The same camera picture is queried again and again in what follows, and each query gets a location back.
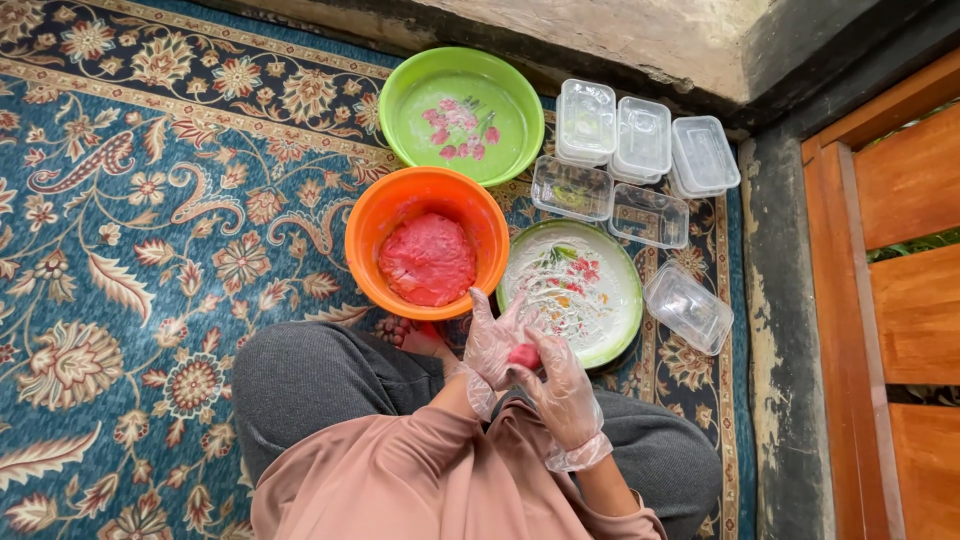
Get person's pink garment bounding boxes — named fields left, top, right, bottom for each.
left=249, top=397, right=669, bottom=540

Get person's grey trousers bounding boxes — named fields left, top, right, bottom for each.
left=231, top=321, right=724, bottom=540

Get orange plastic basin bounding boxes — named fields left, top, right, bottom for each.
left=344, top=166, right=512, bottom=322

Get brown wooden door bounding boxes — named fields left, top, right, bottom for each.
left=801, top=46, right=960, bottom=540

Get person's left hand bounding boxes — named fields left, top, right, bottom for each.
left=462, top=287, right=543, bottom=390

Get green plastic basin flower print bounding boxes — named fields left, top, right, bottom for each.
left=378, top=46, right=546, bottom=188

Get clear plastic food container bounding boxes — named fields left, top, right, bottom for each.
left=530, top=154, right=615, bottom=223
left=608, top=183, right=690, bottom=250
left=642, top=260, right=735, bottom=357

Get person's right hand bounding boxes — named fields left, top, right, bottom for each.
left=509, top=333, right=606, bottom=452

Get stack of clear plastic containers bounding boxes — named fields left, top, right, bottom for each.
left=554, top=78, right=618, bottom=168
left=607, top=96, right=673, bottom=186

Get pink dough mass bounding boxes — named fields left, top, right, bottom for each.
left=377, top=213, right=478, bottom=309

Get green-rimmed floral floury plate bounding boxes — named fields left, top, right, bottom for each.
left=495, top=218, right=645, bottom=371

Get person's bare foot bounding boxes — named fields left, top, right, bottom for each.
left=397, top=321, right=460, bottom=363

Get blue floral patterned carpet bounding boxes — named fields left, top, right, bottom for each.
left=0, top=0, right=757, bottom=540

